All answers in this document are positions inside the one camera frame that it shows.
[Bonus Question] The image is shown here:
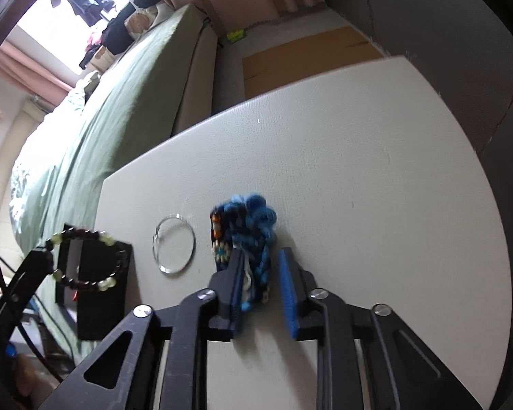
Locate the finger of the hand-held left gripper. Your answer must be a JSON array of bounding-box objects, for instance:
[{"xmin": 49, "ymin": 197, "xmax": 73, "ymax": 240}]
[{"xmin": 0, "ymin": 248, "xmax": 55, "ymax": 329}]

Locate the beige bed base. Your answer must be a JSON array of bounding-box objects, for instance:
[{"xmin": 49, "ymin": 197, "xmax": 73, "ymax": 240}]
[{"xmin": 170, "ymin": 26, "xmax": 220, "ymax": 138}]

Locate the pale green quilt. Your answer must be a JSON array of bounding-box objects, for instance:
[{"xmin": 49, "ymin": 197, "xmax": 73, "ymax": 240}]
[{"xmin": 9, "ymin": 72, "xmax": 100, "ymax": 233}]

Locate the blue braided bracelet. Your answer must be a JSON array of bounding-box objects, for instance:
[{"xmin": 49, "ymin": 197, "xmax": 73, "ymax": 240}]
[{"xmin": 209, "ymin": 193, "xmax": 278, "ymax": 313}]

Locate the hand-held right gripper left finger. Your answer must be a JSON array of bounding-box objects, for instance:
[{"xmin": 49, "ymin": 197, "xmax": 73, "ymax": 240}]
[{"xmin": 38, "ymin": 248, "xmax": 246, "ymax": 410}]

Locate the pile of clothes and bags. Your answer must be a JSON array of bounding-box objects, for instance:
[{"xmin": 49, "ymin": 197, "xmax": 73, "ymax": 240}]
[{"xmin": 78, "ymin": 0, "xmax": 172, "ymax": 70}]

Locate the bed with green sheet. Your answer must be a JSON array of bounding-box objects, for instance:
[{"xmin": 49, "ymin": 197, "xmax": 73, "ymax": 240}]
[{"xmin": 9, "ymin": 3, "xmax": 210, "ymax": 346}]

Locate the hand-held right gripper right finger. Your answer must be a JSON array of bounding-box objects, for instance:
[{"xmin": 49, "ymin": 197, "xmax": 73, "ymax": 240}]
[{"xmin": 278, "ymin": 247, "xmax": 486, "ymax": 410}]

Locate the beige headboard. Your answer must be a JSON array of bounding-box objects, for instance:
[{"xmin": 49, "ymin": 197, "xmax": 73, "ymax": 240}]
[{"xmin": 0, "ymin": 97, "xmax": 45, "ymax": 268}]

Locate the flat brown cardboard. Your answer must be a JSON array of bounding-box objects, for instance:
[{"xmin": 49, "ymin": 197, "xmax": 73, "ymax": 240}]
[{"xmin": 241, "ymin": 26, "xmax": 388, "ymax": 101}]

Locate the narrow pink curtain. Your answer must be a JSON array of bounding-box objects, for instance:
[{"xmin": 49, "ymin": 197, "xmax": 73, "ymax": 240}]
[{"xmin": 0, "ymin": 39, "xmax": 74, "ymax": 104}]

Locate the black jewelry box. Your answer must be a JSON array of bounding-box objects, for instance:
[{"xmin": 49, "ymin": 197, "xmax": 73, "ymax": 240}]
[{"xmin": 55, "ymin": 223, "xmax": 133, "ymax": 341}]

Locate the pale green pillow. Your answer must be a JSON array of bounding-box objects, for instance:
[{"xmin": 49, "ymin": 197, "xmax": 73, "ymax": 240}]
[{"xmin": 82, "ymin": 70, "xmax": 102, "ymax": 93}]

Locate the silver hoop bangle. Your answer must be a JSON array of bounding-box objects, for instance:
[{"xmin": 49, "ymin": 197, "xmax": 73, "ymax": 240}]
[{"xmin": 153, "ymin": 215, "xmax": 196, "ymax": 275}]

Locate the dark and pale bead bracelet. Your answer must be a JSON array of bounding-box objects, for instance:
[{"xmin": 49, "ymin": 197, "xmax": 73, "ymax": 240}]
[{"xmin": 45, "ymin": 228, "xmax": 130, "ymax": 292}]

